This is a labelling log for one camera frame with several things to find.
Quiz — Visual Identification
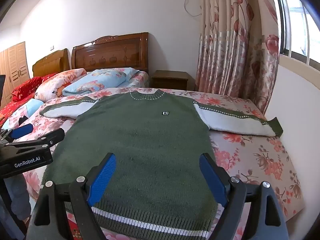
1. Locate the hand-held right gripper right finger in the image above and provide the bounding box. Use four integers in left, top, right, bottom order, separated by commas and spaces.
199, 152, 290, 240

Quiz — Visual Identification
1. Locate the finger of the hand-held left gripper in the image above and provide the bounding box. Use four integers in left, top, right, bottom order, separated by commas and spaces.
4, 128, 65, 153
0, 123, 34, 143

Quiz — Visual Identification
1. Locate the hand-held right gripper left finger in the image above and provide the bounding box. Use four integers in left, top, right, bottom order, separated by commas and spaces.
26, 152, 117, 240

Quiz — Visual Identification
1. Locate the green and white knit sweater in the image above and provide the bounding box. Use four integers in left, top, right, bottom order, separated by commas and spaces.
39, 90, 283, 239

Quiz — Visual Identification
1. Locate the light blue pillow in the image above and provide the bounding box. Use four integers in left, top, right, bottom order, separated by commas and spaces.
9, 99, 45, 131

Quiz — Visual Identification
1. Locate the person's leg in blue jeans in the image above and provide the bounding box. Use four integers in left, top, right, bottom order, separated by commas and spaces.
4, 174, 32, 221

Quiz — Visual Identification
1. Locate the red patterned blanket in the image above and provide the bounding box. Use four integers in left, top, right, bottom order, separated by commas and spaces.
0, 73, 59, 128

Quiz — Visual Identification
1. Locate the bed with pink floral sheet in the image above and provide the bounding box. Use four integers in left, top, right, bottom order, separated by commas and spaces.
0, 87, 305, 240

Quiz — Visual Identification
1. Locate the pink floral folded quilt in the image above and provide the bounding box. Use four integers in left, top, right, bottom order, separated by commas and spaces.
34, 68, 88, 98

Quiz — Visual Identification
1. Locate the light wooden wardrobe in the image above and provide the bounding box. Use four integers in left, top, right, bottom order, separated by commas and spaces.
0, 42, 31, 108

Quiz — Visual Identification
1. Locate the small wooden headboard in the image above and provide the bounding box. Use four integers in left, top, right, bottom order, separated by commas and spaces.
32, 49, 71, 78

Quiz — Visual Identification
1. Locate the light blue floral folded quilt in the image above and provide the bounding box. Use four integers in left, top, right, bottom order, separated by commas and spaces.
62, 67, 140, 97

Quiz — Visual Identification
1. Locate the large carved wooden headboard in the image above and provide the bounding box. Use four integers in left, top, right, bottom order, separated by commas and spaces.
72, 32, 149, 75

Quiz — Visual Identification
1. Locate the wooden nightstand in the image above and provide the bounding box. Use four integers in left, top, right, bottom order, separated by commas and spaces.
151, 70, 191, 91

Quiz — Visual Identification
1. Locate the pink floral curtain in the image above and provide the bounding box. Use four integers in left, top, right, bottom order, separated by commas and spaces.
195, 0, 280, 116

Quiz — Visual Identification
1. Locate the thin wall cable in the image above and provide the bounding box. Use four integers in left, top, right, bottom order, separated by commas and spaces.
183, 0, 201, 18

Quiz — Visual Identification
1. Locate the window with dark frame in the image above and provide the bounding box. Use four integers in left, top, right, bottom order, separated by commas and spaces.
271, 0, 320, 67

